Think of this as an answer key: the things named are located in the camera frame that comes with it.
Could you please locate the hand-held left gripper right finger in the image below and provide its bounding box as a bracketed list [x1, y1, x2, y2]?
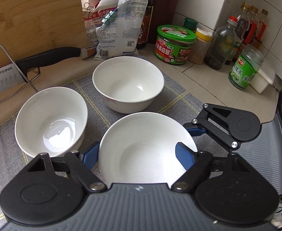
[171, 141, 254, 193]

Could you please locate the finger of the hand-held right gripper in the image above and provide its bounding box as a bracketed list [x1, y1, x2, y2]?
[183, 103, 239, 151]

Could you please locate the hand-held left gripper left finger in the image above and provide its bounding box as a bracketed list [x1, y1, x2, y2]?
[27, 141, 108, 193]

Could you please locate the white floral bowl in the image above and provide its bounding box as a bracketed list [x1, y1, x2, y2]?
[99, 112, 198, 184]
[15, 87, 88, 158]
[92, 56, 165, 113]

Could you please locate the grey plaid mat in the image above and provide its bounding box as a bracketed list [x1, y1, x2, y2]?
[0, 72, 205, 198]

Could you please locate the white plastic container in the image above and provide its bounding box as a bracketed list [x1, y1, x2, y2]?
[249, 63, 276, 94]

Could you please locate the green label glass jar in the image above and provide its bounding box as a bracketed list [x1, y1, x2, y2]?
[228, 44, 265, 91]

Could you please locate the green lid sauce jar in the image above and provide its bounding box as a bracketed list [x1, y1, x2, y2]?
[154, 25, 196, 65]

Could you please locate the yellow lid spice jar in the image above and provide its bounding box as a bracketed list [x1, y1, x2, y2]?
[188, 28, 213, 64]

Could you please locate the red cap glass bottle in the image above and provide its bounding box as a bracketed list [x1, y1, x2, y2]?
[205, 16, 237, 70]

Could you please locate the small green cap bottle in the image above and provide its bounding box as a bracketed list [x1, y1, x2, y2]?
[183, 18, 199, 33]

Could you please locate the sauce bottle with gold cap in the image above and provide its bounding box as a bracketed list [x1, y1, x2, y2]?
[247, 5, 260, 46]
[225, 3, 252, 65]
[256, 9, 269, 44]

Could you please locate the white printed packet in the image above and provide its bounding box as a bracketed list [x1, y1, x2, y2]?
[93, 0, 149, 60]

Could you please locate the dark soy sauce bottle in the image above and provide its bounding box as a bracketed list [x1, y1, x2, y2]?
[131, 0, 154, 50]

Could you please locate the red and white bag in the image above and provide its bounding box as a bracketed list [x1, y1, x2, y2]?
[83, 1, 122, 59]

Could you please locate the green clip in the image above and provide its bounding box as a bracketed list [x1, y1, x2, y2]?
[101, 11, 118, 27]

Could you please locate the bamboo cutting board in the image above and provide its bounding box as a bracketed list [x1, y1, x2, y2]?
[0, 0, 89, 64]

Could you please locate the steel wire rack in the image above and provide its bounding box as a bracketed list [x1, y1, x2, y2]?
[0, 42, 42, 131]

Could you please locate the kitchen knife with black handle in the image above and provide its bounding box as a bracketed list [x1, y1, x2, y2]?
[0, 47, 82, 100]

